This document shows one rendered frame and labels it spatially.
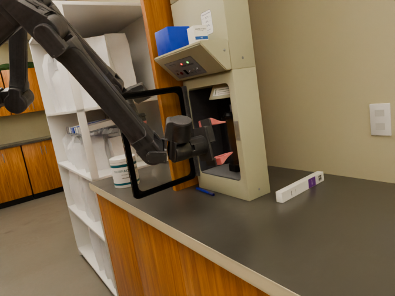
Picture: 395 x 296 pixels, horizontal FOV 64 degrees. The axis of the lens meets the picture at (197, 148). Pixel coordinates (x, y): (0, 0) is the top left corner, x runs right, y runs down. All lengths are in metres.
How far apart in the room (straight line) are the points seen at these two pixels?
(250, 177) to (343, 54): 0.58
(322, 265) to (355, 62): 0.79
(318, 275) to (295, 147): 0.87
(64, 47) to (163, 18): 0.74
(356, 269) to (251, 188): 0.51
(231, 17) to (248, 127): 0.37
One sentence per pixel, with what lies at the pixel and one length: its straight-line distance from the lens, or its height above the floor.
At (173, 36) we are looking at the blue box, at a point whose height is 1.56.
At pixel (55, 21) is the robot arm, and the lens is 0.79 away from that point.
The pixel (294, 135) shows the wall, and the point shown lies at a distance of 1.52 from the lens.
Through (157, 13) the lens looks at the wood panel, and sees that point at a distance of 1.42.
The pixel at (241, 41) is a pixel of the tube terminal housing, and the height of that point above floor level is 1.50.
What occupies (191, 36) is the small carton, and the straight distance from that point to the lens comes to 1.13.
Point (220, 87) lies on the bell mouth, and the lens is 1.21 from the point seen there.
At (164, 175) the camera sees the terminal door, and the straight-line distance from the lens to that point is 1.29.
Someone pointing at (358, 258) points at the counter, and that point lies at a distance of 0.83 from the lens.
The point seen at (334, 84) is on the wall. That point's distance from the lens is 1.37.
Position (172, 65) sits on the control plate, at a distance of 1.25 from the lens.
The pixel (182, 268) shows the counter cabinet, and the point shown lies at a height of 0.77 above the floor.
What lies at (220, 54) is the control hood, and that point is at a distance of 1.08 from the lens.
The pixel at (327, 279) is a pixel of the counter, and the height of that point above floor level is 0.94.
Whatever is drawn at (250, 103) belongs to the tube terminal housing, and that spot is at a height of 1.29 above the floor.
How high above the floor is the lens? 1.36
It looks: 10 degrees down
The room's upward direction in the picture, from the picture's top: 9 degrees counter-clockwise
